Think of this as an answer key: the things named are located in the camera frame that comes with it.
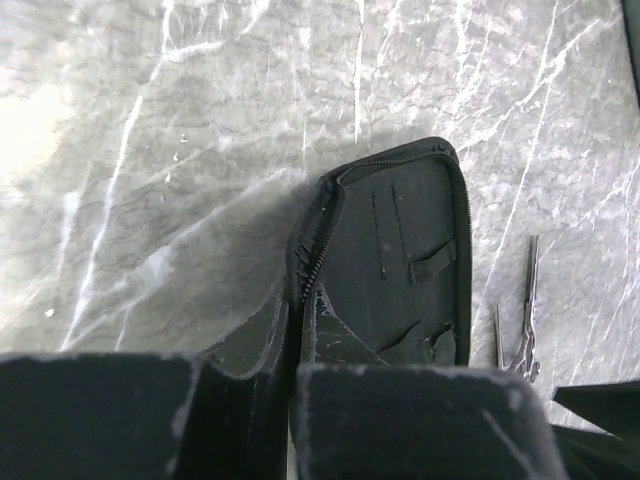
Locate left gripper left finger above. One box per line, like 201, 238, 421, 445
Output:
1, 353, 287, 479

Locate silver hair scissors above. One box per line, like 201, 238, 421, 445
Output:
493, 305, 505, 370
509, 235, 541, 383

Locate grey plastic tray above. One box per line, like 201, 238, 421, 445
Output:
621, 0, 640, 102

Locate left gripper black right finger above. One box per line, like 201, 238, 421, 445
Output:
295, 363, 568, 479

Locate black zippered tool case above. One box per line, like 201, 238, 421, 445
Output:
208, 137, 472, 375

